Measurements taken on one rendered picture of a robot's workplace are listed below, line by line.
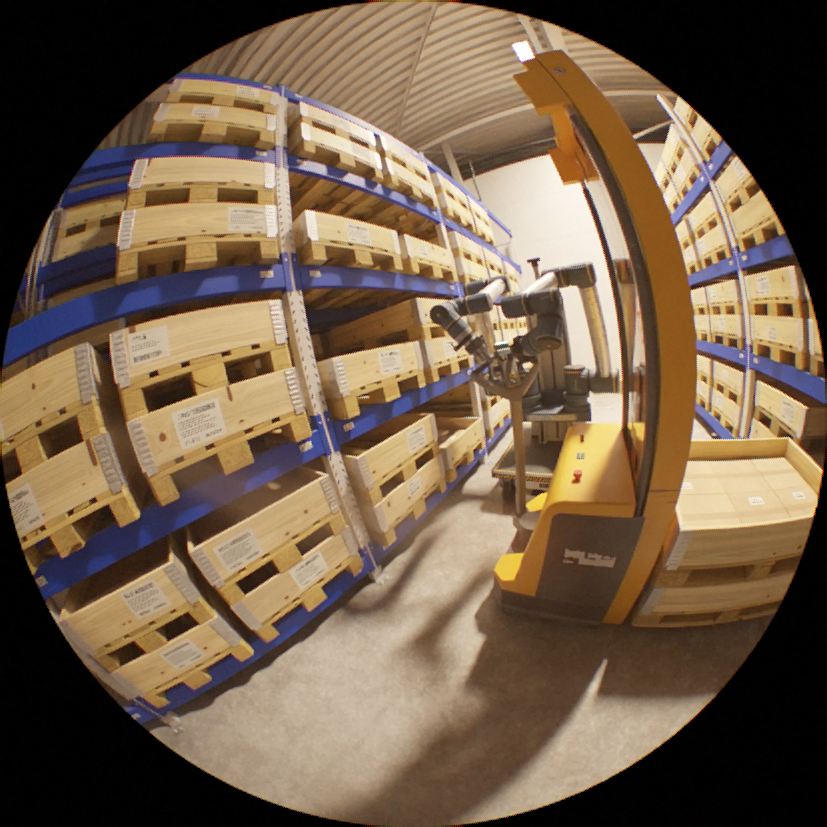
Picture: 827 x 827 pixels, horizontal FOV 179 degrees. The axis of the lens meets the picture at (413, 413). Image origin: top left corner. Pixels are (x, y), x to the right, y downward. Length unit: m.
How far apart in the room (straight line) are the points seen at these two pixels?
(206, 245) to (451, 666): 2.29
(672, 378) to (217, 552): 1.75
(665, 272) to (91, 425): 1.89
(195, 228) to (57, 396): 0.88
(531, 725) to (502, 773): 0.27
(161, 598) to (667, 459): 1.94
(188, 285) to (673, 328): 1.75
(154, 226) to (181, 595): 1.53
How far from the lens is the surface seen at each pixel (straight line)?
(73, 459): 1.24
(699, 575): 1.47
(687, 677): 1.78
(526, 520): 1.61
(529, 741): 1.49
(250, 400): 1.19
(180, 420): 1.13
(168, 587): 1.34
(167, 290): 1.32
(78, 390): 1.22
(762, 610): 2.06
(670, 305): 0.90
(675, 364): 0.91
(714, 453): 1.98
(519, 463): 1.51
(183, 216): 1.43
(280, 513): 1.31
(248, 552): 1.32
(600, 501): 1.00
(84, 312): 1.36
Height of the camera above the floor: 1.47
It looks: 14 degrees down
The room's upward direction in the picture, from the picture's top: 12 degrees counter-clockwise
